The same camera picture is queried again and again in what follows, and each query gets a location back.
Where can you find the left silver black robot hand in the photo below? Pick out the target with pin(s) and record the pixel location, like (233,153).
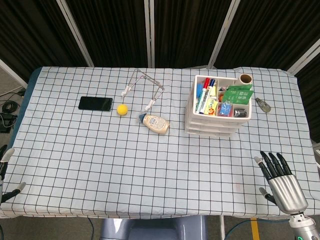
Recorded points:
(7,155)

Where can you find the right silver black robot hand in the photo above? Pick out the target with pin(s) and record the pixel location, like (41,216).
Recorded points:
(287,190)

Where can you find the white drawer organizer box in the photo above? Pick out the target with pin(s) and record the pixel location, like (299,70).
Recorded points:
(215,120)

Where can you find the black floor power adapter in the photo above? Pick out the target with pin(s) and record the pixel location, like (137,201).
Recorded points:
(6,122)

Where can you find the black and silver binder clip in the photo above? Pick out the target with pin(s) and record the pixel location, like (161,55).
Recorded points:
(240,113)

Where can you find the blue plastic packet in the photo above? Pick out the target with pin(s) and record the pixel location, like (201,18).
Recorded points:
(225,110)

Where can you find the black smartphone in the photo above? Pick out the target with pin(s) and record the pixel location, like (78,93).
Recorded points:
(95,103)

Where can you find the green tea packet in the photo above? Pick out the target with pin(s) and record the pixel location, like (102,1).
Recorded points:
(237,96)

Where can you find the yellow snack packet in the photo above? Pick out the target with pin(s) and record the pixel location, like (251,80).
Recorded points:
(210,107)

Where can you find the blue checkered tablecloth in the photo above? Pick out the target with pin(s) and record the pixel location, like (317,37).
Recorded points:
(125,162)

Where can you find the brown cardboard tube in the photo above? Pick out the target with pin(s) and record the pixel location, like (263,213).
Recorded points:
(245,79)

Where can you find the yellow sticky note pad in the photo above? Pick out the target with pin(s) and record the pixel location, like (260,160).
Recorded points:
(213,92)

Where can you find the yellow foam ball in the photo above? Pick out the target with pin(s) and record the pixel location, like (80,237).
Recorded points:
(122,109)

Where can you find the blue cap whiteboard marker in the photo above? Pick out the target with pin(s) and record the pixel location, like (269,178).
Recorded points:
(208,93)

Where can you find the red cap whiteboard marker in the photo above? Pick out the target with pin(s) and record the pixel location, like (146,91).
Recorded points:
(203,93)

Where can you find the grey robot torso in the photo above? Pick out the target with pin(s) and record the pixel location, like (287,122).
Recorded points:
(155,228)

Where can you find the beige mayonnaise squeeze bottle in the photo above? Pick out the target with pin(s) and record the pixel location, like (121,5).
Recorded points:
(156,123)

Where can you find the black folding screen partition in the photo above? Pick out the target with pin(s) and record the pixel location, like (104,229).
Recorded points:
(115,30)

